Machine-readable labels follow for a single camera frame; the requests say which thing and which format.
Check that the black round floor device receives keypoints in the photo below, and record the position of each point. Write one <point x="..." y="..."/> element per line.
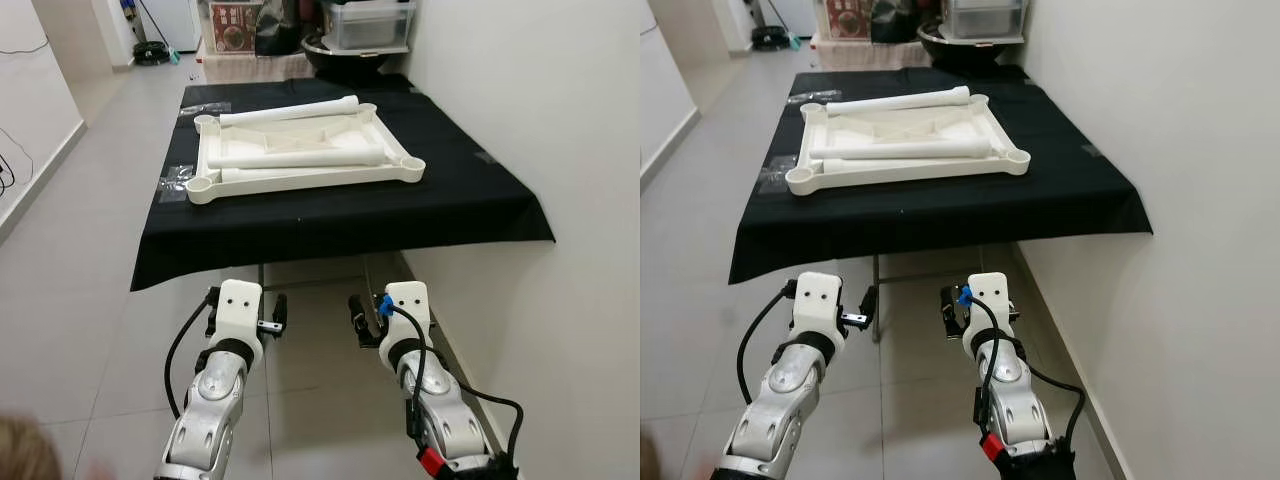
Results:
<point x="150" y="52"/>
<point x="770" y="38"/>

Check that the red printed box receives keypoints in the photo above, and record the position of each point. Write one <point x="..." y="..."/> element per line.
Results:
<point x="845" y="18"/>
<point x="232" y="25"/>

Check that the black wok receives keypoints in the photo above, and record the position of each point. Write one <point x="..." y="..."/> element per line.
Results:
<point x="345" y="58"/>
<point x="965" y="48"/>

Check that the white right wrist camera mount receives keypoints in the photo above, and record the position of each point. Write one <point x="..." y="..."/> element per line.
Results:
<point x="410" y="305"/>
<point x="990" y="295"/>

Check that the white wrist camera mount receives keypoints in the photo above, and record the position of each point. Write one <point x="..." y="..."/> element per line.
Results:
<point x="240" y="315"/>
<point x="818" y="305"/>
<point x="410" y="305"/>
<point x="990" y="295"/>

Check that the person's blond head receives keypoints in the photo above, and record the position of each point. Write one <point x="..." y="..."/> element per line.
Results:
<point x="648" y="458"/>
<point x="20" y="450"/>

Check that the beige patterned cloth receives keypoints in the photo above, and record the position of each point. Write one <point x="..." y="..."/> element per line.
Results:
<point x="250" y="68"/>
<point x="860" y="52"/>

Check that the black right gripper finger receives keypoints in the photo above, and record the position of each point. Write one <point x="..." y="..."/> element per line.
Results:
<point x="359" y="312"/>
<point x="951" y="306"/>

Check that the white appliance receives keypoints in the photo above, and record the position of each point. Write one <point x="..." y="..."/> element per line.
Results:
<point x="170" y="20"/>
<point x="790" y="10"/>

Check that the black bag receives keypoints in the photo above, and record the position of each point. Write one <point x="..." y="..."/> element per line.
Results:
<point x="280" y="25"/>
<point x="895" y="20"/>

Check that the small grey tape piece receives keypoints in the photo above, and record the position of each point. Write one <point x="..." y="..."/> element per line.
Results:
<point x="1090" y="150"/>
<point x="485" y="157"/>

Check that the clear plastic storage box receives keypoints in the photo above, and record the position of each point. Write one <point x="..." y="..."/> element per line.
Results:
<point x="370" y="25"/>
<point x="985" y="18"/>

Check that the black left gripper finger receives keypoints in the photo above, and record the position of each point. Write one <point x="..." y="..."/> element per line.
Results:
<point x="279" y="306"/>
<point x="870" y="300"/>

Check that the clear tape strip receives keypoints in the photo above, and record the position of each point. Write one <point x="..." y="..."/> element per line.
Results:
<point x="815" y="97"/>
<point x="205" y="108"/>

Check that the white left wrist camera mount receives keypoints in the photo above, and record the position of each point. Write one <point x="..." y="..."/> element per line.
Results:
<point x="240" y="315"/>
<point x="818" y="305"/>

